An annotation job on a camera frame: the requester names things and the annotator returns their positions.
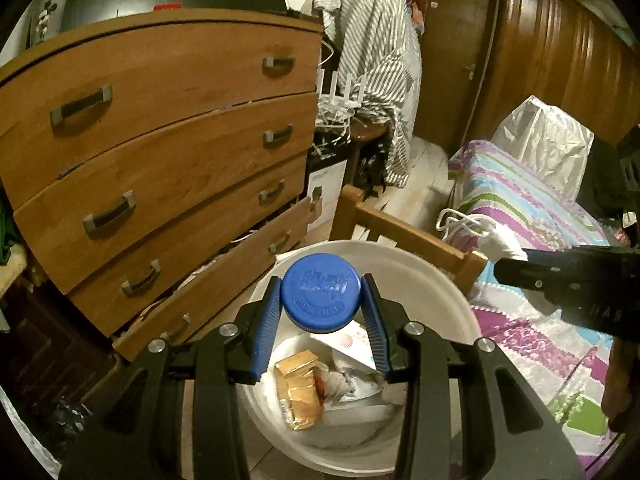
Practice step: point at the wooden chest of drawers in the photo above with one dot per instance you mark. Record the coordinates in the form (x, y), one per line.
(150, 160)

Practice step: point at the hanging orange bag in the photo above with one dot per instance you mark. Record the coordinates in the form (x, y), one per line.
(416, 15)

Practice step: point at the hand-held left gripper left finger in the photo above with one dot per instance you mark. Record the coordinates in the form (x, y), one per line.
(265, 330)

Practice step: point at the wooden chair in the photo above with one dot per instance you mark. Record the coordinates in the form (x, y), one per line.
(400, 235)

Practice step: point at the tan cube block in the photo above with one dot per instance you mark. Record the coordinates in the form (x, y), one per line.
(300, 390)

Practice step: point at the brown wooden door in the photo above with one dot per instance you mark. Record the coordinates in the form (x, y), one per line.
(450, 50)

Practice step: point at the small red object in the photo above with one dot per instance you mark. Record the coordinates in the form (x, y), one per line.
(169, 7)

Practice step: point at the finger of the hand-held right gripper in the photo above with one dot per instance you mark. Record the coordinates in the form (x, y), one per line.
(550, 270)

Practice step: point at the white plastic packaging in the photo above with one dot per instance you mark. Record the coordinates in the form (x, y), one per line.
(365, 377)

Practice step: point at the white plastic bucket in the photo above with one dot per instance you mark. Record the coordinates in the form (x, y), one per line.
(450, 310)

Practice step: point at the blue plastic lid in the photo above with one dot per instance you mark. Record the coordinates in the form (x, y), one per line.
(320, 292)

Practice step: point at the green cloth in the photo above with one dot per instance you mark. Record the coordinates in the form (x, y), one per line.
(10, 230)

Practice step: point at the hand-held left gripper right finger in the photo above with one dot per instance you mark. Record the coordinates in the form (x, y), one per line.
(377, 330)

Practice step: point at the cartoon mouse cup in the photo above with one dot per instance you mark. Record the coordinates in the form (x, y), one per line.
(50, 15)

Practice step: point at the brown wooden wardrobe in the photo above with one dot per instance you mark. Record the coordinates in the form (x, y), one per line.
(560, 50)

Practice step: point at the white cardboard box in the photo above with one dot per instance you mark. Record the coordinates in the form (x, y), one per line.
(325, 195)

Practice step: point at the grey striped cloth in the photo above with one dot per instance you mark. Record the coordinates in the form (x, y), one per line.
(380, 70)

